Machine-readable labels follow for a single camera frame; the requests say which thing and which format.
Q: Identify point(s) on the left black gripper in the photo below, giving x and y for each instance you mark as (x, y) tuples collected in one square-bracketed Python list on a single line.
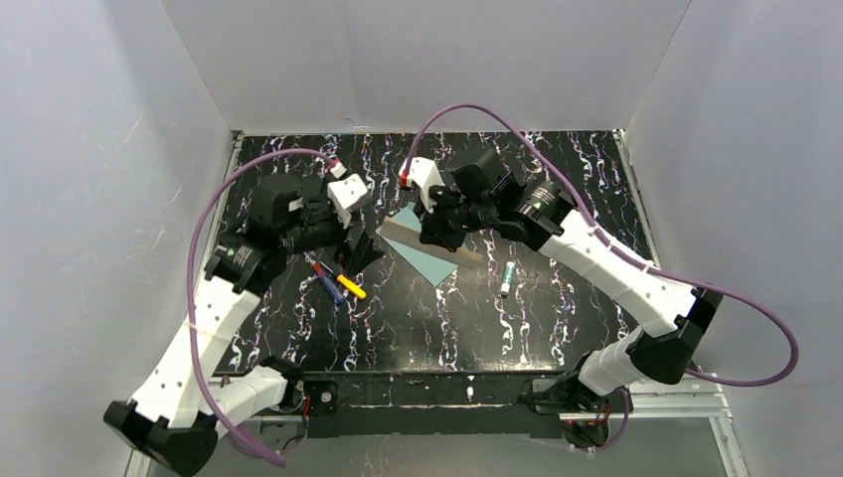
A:
[(346, 238)]

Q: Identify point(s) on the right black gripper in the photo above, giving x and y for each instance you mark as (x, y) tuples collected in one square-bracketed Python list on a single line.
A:
[(434, 224)]

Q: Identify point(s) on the teal paper envelope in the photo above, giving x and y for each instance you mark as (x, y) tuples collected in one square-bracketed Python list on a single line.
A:
[(435, 270)]

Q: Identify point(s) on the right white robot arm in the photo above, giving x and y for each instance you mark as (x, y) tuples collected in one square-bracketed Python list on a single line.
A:
[(671, 317)]

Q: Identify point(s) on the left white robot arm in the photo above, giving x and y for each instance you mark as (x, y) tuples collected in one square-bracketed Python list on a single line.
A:
[(174, 417)]

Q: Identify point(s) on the green white marker pen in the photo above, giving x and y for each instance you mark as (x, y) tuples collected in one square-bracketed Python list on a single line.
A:
[(507, 279)]

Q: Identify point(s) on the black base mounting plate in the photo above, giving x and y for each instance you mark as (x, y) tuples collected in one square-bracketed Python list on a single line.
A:
[(450, 403)]

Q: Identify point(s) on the yellow handled screwdriver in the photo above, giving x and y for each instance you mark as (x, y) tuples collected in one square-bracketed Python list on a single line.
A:
[(351, 286)]

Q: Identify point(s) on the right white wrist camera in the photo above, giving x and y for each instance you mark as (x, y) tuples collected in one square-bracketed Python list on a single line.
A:
[(422, 174)]

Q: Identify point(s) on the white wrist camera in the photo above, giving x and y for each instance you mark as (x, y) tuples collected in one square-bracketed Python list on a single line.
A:
[(347, 191), (422, 174)]

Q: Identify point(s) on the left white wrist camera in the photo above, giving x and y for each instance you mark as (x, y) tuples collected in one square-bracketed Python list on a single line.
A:
[(347, 191)]

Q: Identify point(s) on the aluminium frame rail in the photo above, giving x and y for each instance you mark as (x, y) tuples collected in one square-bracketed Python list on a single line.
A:
[(692, 397)]

